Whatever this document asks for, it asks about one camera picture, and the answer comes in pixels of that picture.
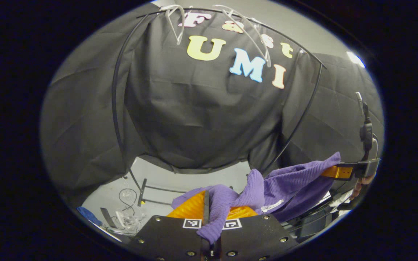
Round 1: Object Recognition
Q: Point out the purple knit garment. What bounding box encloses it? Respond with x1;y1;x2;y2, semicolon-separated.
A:
171;152;341;245

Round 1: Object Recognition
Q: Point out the white clothes hanger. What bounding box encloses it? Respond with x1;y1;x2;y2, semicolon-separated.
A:
159;4;187;46
212;4;272;68

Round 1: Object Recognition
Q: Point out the clear plastic bag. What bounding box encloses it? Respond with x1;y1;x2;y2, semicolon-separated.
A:
115;210;147;234

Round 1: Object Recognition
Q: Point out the blue cloth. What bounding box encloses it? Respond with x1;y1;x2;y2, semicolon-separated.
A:
77;206;103;227

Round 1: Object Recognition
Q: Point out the black backdrop cloth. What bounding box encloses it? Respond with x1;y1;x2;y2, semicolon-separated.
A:
40;4;385;207

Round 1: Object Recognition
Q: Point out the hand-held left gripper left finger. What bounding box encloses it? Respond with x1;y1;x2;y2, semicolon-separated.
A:
126;189;211;261

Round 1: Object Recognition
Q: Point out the black metal clothes rack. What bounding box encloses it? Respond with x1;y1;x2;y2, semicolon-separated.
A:
111;7;327;208

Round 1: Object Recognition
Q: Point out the ceiling light panel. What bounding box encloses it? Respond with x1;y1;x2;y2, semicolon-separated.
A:
346;51;366;69

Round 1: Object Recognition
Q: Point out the black flat strap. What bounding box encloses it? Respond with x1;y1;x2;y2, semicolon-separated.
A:
100;207;118;229

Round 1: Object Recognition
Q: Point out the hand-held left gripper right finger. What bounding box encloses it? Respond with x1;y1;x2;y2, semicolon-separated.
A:
214;206;300;261

